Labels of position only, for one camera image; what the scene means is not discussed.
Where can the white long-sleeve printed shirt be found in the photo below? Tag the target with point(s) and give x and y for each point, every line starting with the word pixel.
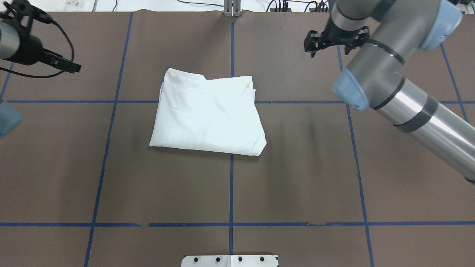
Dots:
pixel 215 115

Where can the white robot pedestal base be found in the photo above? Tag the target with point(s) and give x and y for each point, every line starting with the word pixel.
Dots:
pixel 248 260

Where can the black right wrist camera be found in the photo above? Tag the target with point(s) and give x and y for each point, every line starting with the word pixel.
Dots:
pixel 359 41

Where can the aluminium frame post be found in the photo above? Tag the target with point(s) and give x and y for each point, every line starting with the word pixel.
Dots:
pixel 232 8

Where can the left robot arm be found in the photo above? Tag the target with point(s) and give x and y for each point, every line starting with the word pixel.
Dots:
pixel 10 117

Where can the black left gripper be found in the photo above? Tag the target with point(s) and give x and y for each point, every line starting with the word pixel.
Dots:
pixel 30 49

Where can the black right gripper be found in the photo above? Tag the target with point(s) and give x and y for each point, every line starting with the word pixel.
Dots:
pixel 338 36

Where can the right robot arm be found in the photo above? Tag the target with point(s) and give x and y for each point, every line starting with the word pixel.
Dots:
pixel 386 34

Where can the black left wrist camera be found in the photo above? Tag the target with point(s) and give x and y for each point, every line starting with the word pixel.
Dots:
pixel 16 10

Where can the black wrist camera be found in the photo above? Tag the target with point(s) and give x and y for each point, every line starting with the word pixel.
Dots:
pixel 359 41
pixel 16 10

